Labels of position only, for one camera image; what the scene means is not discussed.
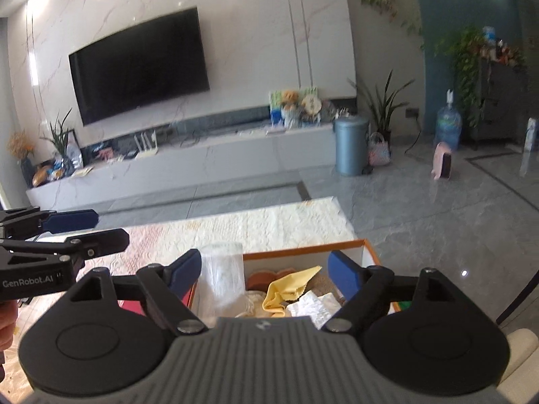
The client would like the woven pink basket bag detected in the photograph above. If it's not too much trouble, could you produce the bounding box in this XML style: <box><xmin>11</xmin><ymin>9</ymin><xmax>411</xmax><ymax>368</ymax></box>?
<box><xmin>368</xmin><ymin>132</ymin><xmax>391</xmax><ymax>167</ymax></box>

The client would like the white marble tv cabinet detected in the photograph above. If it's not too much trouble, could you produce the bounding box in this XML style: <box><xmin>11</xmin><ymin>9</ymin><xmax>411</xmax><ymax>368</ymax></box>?
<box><xmin>27</xmin><ymin>125</ymin><xmax>336</xmax><ymax>211</ymax></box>

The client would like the clear bag with white ribbon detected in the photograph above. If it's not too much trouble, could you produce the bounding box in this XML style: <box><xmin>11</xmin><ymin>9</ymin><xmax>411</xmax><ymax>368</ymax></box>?
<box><xmin>196</xmin><ymin>243</ymin><xmax>248</xmax><ymax>327</ymax></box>

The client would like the person's left hand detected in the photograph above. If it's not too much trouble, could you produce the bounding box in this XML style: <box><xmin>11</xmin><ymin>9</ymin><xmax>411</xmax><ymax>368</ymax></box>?
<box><xmin>0</xmin><ymin>300</ymin><xmax>18</xmax><ymax>381</ymax></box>

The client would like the white wifi router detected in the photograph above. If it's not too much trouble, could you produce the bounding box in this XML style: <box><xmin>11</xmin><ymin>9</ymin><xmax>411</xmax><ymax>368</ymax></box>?
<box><xmin>133</xmin><ymin>130</ymin><xmax>159</xmax><ymax>159</ymax></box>

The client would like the dark cabinet with plant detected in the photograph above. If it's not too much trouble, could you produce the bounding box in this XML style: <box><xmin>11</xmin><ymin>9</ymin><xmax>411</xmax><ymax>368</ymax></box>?
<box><xmin>435</xmin><ymin>25</ymin><xmax>528</xmax><ymax>145</ymax></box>

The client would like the white folded cloth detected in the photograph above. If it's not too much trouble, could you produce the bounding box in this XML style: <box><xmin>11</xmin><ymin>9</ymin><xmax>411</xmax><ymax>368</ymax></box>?
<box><xmin>285</xmin><ymin>291</ymin><xmax>341</xmax><ymax>329</ymax></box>

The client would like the patterned lace tablecloth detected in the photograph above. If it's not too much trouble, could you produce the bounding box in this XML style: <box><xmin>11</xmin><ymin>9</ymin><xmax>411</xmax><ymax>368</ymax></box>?
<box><xmin>78</xmin><ymin>197</ymin><xmax>356</xmax><ymax>275</ymax></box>

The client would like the teddy bear bouquet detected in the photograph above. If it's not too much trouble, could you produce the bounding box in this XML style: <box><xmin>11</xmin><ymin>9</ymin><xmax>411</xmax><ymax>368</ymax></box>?
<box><xmin>281</xmin><ymin>90</ymin><xmax>300</xmax><ymax>129</ymax></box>

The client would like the pink small heater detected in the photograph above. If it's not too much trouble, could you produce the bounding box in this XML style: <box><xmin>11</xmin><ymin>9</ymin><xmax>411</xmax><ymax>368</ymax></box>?
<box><xmin>431</xmin><ymin>142</ymin><xmax>452</xmax><ymax>180</ymax></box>

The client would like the hanging ivy plant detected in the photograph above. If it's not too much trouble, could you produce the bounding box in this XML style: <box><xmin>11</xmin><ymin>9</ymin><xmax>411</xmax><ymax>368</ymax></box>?
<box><xmin>359</xmin><ymin>0</ymin><xmax>426</xmax><ymax>51</ymax></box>

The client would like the brown sponge pad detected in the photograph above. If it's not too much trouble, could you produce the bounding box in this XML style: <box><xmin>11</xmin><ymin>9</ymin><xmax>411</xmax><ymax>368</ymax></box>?
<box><xmin>246</xmin><ymin>268</ymin><xmax>296</xmax><ymax>292</ymax></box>

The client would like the black wall television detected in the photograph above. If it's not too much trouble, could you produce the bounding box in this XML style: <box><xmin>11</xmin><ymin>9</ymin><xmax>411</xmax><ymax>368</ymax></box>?
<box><xmin>68</xmin><ymin>7</ymin><xmax>210</xmax><ymax>126</ymax></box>

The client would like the dried yellow flowers vase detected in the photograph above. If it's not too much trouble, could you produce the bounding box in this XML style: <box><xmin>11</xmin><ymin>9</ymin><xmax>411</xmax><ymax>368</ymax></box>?
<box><xmin>6</xmin><ymin>130</ymin><xmax>35</xmax><ymax>188</ymax></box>

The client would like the red transparent storage box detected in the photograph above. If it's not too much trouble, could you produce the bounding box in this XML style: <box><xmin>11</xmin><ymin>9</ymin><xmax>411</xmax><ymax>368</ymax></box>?
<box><xmin>119</xmin><ymin>300</ymin><xmax>145</xmax><ymax>316</ymax></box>

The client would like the yellow cloth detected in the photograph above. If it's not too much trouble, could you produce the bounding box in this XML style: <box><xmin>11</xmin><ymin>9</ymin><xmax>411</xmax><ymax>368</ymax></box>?
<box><xmin>261</xmin><ymin>265</ymin><xmax>322</xmax><ymax>317</ymax></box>

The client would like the orange cardboard box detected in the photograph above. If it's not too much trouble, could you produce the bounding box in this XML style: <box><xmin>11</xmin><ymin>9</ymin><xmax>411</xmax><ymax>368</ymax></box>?
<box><xmin>189</xmin><ymin>239</ymin><xmax>381</xmax><ymax>327</ymax></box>

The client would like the tall green floor plant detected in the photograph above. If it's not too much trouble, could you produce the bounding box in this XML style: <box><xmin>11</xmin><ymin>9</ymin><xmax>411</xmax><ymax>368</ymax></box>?
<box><xmin>347</xmin><ymin>70</ymin><xmax>415</xmax><ymax>145</ymax></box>

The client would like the blue-grey trash bin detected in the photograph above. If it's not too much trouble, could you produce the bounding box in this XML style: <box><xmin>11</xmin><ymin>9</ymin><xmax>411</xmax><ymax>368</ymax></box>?
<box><xmin>334</xmin><ymin>116</ymin><xmax>369</xmax><ymax>176</ymax></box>

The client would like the blue water jug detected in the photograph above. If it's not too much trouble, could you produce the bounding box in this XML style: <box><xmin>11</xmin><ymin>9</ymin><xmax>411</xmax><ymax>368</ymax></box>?
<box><xmin>434</xmin><ymin>90</ymin><xmax>462</xmax><ymax>152</ymax></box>

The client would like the green plant in vase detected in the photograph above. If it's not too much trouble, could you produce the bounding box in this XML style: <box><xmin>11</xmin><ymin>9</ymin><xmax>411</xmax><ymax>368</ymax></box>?
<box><xmin>41</xmin><ymin>108</ymin><xmax>84</xmax><ymax>177</ymax></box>

